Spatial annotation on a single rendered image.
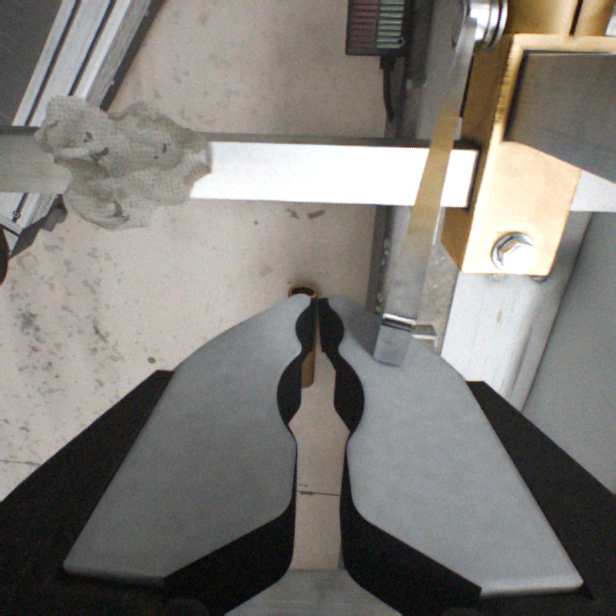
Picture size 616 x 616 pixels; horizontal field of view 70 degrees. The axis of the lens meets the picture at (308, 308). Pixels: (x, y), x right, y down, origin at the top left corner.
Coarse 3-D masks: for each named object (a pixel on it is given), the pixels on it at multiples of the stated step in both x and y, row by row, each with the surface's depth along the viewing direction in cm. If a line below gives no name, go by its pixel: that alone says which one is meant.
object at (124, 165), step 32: (64, 96) 21; (64, 128) 22; (96, 128) 21; (128, 128) 21; (160, 128) 21; (64, 160) 22; (96, 160) 22; (128, 160) 22; (160, 160) 22; (192, 160) 22; (64, 192) 24; (96, 192) 23; (128, 192) 23; (160, 192) 22; (96, 224) 24; (128, 224) 24
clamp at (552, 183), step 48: (528, 0) 19; (576, 0) 18; (480, 48) 23; (528, 48) 19; (576, 48) 19; (480, 96) 23; (480, 144) 22; (480, 192) 23; (528, 192) 22; (480, 240) 24
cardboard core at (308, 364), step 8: (296, 288) 122; (304, 288) 122; (312, 288) 121; (288, 296) 119; (312, 296) 117; (312, 352) 126; (304, 360) 126; (312, 360) 128; (304, 368) 127; (312, 368) 129; (304, 376) 129; (312, 376) 131; (304, 384) 130
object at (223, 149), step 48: (0, 144) 23; (240, 144) 23; (288, 144) 22; (336, 144) 23; (384, 144) 23; (48, 192) 24; (192, 192) 24; (240, 192) 24; (288, 192) 24; (336, 192) 24; (384, 192) 24; (576, 192) 23
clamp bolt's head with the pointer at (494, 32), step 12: (492, 0) 20; (504, 0) 20; (456, 12) 21; (492, 12) 20; (504, 12) 20; (456, 24) 21; (492, 24) 20; (456, 36) 21; (492, 36) 21; (492, 48) 21
